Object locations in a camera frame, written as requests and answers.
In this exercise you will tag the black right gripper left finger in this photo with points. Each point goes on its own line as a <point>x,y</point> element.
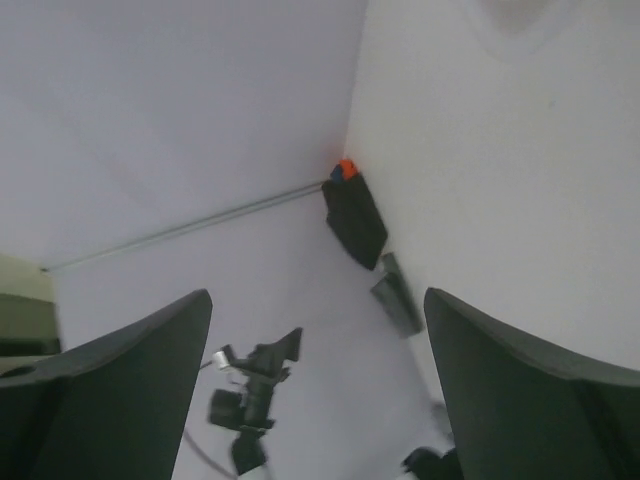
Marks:
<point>113,408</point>

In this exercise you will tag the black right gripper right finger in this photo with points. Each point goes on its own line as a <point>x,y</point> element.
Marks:
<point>521,407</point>

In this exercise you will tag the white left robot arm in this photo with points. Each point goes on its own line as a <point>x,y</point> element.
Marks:
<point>246,412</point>

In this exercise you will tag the grey folded t shirt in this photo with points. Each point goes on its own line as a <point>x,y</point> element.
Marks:
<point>394,296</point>

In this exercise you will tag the black folded t shirt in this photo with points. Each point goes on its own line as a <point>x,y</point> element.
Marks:
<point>353,217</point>

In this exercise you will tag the orange folded t shirt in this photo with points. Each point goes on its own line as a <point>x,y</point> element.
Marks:
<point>347,168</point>

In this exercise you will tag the blue folded t shirt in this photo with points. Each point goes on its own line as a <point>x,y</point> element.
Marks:
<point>336,174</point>

